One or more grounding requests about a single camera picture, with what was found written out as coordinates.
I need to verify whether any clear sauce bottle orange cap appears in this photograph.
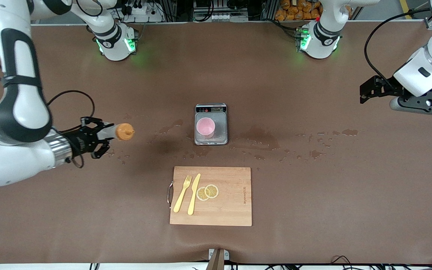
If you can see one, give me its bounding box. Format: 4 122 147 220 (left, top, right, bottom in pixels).
102 123 135 141

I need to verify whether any pink plastic cup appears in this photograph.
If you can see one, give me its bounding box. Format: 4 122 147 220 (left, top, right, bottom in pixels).
196 117 216 139

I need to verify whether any yellow plastic fork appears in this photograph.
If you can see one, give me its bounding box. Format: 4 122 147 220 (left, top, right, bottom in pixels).
173 175 193 213

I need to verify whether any yellow plastic knife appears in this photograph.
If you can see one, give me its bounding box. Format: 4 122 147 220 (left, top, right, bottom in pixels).
187 173 201 216

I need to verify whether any pile of orange snacks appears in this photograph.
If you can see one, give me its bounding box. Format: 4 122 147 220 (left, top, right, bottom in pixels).
275 0 323 21

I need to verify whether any white power strip with plugs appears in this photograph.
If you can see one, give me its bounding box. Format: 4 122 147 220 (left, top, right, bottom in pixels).
124 2 153 15

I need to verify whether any silver digital kitchen scale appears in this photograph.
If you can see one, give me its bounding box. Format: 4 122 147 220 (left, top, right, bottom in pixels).
194 103 228 146

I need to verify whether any wooden cutting board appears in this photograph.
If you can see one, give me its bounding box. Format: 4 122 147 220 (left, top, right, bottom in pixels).
167 166 253 227

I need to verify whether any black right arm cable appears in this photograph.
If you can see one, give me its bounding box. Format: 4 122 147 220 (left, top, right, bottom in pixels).
46 90 95 120

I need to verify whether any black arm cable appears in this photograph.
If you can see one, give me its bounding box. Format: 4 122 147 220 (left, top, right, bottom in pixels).
364 8 432 90
46 90 95 120

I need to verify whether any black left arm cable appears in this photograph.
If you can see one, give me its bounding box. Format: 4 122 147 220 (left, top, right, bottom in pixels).
364 8 432 90

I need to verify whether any metal table edge bracket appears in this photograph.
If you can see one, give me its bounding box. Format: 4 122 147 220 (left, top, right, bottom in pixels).
208 248 230 270

